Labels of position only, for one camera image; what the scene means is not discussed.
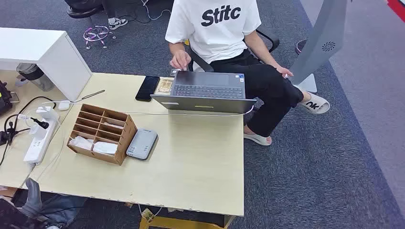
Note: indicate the person's left hand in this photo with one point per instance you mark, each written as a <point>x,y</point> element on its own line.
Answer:
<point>284,71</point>

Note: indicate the person's right hand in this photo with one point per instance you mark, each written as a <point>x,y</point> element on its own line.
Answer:
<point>181,60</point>

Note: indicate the person's left forearm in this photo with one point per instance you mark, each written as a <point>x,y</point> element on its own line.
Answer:
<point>267,57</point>

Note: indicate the person's right forearm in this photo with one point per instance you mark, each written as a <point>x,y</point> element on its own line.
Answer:
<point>177,47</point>

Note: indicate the beige patterned card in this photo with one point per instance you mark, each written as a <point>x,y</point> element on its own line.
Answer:
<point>165,87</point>

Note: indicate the person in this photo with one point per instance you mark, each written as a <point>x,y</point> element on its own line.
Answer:
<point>117,22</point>
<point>218,38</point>

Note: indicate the grey card reader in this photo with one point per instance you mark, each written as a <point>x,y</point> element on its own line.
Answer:
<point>141,143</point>

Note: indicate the white card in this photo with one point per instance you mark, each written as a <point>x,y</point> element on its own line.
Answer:
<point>113,125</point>

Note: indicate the wooden card organizer box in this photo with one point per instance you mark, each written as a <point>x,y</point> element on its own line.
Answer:
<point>125,148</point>

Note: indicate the small dark box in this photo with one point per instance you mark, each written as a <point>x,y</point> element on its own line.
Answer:
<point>174,73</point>

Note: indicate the dark round base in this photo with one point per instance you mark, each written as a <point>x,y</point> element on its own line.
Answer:
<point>300,46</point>

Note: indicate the grey laptop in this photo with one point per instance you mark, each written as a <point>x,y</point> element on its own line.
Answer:
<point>205,91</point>

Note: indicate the black smartphone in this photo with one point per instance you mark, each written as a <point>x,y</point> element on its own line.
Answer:
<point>147,88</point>

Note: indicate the white slide sandal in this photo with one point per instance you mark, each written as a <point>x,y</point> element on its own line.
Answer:
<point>258,139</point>
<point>314,103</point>

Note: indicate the grey kiosk stand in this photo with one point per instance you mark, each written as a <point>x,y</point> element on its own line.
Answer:
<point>319,41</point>

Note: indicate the grey metal pen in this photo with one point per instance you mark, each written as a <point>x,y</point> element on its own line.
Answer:
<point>93,94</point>

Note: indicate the black swivel chair chrome base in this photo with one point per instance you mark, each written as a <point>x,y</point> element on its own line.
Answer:
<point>82,12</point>

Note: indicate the small white device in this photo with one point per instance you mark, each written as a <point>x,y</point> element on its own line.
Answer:
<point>64,105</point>

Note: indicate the red mat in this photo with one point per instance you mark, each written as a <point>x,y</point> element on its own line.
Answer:
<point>398,8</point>

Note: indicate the white cabinet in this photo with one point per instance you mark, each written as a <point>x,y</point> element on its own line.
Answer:
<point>38,47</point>

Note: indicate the white charger block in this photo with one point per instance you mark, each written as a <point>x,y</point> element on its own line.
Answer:
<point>46,113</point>

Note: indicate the clear plastic bottle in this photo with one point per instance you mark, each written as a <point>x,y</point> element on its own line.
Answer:
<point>33,74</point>

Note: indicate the black plug connector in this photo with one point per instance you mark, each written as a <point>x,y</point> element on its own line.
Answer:
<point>41,124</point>

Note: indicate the small hanging tag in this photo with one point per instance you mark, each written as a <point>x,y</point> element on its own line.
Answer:
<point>148,215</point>

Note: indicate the white plug adapter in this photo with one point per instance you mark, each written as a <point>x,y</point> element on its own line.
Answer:
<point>37,132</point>

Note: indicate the white power strip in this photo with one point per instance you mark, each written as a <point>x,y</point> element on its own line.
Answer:
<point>36,148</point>

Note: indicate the black device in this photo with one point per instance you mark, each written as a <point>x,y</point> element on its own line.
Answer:
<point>4,99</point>

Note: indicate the black case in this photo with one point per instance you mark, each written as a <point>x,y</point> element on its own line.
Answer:
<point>11,215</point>

